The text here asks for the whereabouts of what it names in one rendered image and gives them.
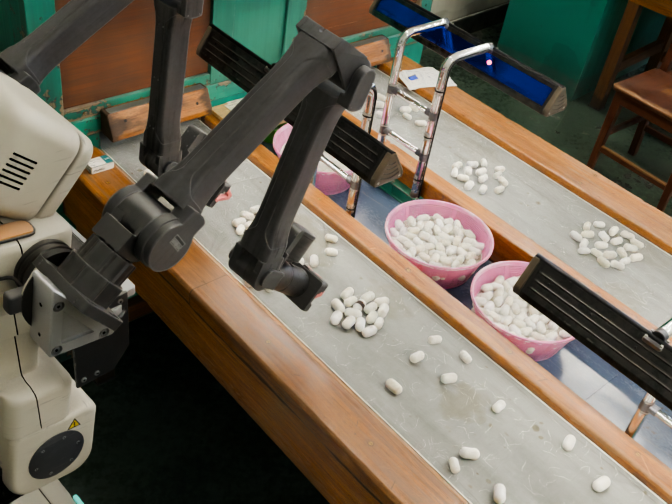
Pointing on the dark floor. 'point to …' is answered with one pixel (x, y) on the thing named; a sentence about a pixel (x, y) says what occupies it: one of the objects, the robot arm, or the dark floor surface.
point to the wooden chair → (637, 98)
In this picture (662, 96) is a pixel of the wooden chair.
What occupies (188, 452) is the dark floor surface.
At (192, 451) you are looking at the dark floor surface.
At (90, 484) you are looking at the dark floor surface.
